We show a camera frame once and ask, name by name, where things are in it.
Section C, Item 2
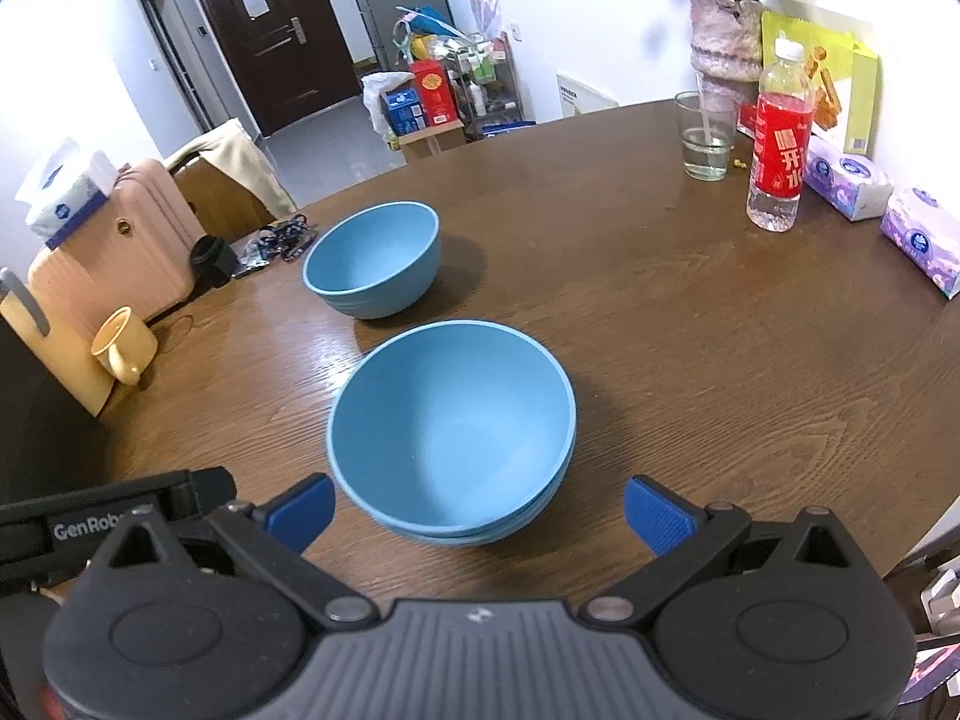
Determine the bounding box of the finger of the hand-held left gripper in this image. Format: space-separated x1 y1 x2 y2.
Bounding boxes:
163 465 238 522

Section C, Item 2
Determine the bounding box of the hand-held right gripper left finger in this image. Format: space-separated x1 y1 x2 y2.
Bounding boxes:
105 472 382 635

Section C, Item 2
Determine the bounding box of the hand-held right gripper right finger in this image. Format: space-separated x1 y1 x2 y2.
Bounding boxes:
581 475 856 632

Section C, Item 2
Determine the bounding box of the large blue bowl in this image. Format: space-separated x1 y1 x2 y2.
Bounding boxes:
327 320 578 547

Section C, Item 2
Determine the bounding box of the medium blue bowl stack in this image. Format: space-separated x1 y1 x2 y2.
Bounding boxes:
302 201 442 320

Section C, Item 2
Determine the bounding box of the yellow mug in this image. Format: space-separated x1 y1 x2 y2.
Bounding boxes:
91 306 160 386

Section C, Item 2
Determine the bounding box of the black cup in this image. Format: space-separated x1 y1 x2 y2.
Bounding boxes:
189 234 237 290

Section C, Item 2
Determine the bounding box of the pink suitcase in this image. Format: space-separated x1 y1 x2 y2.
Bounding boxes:
28 159 207 331

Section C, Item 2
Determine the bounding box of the white and blue tissue pack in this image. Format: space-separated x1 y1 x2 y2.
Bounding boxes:
15 136 119 248

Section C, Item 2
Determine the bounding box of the cream cloth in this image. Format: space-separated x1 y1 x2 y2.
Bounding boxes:
163 118 299 220

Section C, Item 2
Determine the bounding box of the clear drinking glass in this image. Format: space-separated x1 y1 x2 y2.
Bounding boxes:
673 90 740 182

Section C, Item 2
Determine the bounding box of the red label water bottle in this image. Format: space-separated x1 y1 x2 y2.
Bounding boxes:
746 37 816 233

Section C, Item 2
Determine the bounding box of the purple tissue pack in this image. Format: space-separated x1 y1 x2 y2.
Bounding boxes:
802 133 895 222
879 187 960 299

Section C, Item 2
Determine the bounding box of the cardboard box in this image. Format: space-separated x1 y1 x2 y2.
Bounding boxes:
397 118 466 164

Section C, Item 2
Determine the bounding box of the blue carton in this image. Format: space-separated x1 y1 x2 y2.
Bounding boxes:
382 88 427 134

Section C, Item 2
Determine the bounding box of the white plastic bag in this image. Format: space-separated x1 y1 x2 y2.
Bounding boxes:
361 71 415 137

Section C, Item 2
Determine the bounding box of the white flat panel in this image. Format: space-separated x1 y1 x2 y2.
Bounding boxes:
556 73 620 119

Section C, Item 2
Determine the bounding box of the red box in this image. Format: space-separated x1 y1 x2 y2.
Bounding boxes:
410 58 458 128

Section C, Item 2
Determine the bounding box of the dark brown door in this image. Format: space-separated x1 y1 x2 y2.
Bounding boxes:
191 0 362 137

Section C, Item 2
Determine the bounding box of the metal storage cart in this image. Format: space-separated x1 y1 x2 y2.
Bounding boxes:
446 34 537 140

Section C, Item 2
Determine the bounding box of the yellow green snack box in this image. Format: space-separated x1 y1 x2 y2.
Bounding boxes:
761 7 880 158

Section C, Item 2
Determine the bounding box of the pink mottled vase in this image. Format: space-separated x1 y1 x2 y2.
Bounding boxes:
688 0 766 113

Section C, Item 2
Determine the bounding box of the teal and yellow bag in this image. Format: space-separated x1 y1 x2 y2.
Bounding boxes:
391 6 470 61

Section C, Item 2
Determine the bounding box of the yellow jug with grey handle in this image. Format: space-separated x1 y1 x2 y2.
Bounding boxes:
0 266 117 419

